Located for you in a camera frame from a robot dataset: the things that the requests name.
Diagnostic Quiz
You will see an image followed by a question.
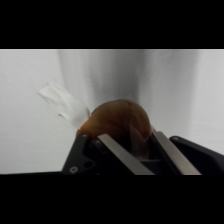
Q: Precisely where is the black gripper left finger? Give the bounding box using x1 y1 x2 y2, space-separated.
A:
61 133 154 176

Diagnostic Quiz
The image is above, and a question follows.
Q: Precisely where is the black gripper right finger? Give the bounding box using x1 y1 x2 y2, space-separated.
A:
150 131 224 176

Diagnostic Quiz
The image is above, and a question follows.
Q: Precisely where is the white paper scrap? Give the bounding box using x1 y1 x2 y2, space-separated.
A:
37 82 92 130

